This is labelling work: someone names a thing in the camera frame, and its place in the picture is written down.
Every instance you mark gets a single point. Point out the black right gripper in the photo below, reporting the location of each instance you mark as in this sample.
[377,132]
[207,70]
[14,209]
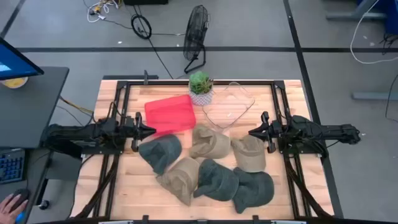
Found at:
[271,132]

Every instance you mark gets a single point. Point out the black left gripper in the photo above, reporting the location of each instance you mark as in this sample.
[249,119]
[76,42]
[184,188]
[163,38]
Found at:
[136,133]

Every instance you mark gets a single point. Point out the khaki cap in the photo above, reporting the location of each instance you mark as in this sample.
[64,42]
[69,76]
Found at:
[250,152]
[208,141]
[180,180]

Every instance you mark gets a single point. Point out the dark green cap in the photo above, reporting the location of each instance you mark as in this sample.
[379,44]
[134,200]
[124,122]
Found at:
[216,183]
[160,152]
[253,189]

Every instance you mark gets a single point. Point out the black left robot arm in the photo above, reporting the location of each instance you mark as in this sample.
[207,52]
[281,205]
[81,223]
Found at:
[87,133]

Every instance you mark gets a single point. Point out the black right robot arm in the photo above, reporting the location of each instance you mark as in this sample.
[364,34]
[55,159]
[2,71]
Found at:
[311,129]

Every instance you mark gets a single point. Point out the red plastic tray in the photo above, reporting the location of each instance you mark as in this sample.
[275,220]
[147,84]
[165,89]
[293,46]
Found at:
[171,113]

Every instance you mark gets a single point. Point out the clear plastic bin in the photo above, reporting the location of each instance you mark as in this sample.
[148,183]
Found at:
[230,105]

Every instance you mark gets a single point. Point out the succulent in white pot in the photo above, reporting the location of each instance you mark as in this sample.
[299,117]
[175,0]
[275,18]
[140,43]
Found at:
[201,88]

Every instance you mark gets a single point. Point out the black floor fan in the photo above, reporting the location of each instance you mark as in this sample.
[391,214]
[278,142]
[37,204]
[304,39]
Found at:
[195,31]

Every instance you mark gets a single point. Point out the black desk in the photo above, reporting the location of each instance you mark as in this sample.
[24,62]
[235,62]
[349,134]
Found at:
[31,109]

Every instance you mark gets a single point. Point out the grey desk foot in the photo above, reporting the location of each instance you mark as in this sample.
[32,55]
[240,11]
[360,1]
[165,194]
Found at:
[373,96]

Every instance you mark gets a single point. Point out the black caster wheel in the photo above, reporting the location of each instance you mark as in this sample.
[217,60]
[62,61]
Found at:
[44,204]

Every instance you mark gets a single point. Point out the black keyboard tray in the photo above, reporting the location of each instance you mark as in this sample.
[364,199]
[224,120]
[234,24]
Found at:
[32,186]

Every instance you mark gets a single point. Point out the black box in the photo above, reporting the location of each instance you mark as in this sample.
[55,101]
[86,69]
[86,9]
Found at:
[146,2]

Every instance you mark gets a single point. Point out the black computer mouse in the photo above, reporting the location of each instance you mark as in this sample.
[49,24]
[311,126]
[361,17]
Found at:
[22,193]

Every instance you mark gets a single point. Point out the black keyboard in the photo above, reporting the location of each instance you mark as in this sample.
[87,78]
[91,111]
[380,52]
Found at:
[12,166]

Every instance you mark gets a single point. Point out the yellow round bowl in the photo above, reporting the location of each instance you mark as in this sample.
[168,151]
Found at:
[14,83]

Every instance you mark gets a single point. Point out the computer monitor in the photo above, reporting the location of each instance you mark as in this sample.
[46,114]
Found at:
[15,62]

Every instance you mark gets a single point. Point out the grey desk base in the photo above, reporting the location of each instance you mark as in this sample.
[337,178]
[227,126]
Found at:
[354,15]

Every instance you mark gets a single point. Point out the person's hand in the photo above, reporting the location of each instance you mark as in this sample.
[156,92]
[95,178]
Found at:
[9,210]

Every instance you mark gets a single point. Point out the blue object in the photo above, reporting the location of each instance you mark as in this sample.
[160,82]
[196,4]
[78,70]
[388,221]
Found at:
[392,18]

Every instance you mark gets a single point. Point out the black aluminium table frame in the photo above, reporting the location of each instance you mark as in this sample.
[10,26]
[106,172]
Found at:
[155,82]

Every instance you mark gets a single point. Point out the black table camera mount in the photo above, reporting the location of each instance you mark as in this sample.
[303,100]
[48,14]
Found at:
[146,77]

